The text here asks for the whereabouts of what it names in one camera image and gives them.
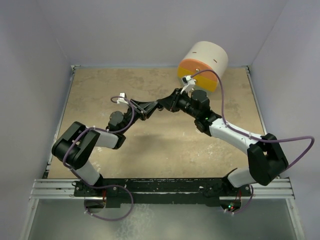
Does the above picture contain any round three-drawer storage box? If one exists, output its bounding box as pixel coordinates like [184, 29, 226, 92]
[177, 41, 229, 92]

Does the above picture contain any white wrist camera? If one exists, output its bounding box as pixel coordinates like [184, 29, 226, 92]
[116, 92, 129, 105]
[180, 75, 197, 94]

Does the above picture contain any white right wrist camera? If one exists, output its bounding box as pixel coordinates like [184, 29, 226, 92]
[180, 75, 197, 94]

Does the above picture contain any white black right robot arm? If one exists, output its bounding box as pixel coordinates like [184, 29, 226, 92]
[158, 88, 289, 196]

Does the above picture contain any aluminium frame rail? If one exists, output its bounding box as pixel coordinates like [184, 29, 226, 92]
[30, 178, 295, 199]

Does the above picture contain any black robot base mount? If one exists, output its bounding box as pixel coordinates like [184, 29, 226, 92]
[72, 177, 252, 208]

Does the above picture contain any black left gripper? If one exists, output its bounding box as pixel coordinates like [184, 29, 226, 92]
[120, 99, 158, 134]

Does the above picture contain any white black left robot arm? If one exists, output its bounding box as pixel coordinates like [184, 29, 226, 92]
[51, 99, 163, 196]

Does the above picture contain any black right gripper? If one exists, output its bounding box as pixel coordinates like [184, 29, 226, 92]
[158, 88, 199, 119]

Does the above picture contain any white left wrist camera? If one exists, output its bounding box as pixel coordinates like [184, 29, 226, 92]
[116, 92, 129, 105]

